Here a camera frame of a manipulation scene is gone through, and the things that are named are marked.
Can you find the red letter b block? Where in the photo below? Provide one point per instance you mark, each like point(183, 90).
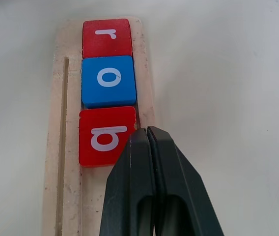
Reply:
point(102, 140)

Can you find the light wooden letter tray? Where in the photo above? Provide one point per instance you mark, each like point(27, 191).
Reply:
point(68, 147)

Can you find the red letter r block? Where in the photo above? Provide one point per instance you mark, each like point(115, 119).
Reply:
point(106, 38)

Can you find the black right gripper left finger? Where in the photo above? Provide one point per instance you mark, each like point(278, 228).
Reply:
point(127, 182)

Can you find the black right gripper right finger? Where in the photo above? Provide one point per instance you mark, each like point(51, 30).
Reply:
point(178, 182)

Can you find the blue letter o block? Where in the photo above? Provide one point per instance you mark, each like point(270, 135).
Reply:
point(108, 81)

